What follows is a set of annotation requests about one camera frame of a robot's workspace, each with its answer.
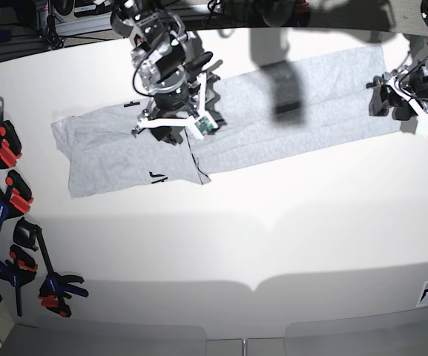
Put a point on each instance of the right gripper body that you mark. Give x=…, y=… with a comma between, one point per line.
x=168, y=116

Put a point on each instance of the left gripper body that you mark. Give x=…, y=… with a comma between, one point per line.
x=406, y=94

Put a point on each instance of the light grey T-shirt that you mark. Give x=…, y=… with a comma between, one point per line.
x=280, y=110

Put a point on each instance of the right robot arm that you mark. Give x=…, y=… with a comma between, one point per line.
x=167, y=72

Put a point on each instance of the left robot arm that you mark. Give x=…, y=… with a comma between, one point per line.
x=422, y=65

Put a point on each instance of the long bar blue clamp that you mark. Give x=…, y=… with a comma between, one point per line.
x=56, y=288

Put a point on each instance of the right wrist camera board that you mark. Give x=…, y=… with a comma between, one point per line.
x=204, y=125

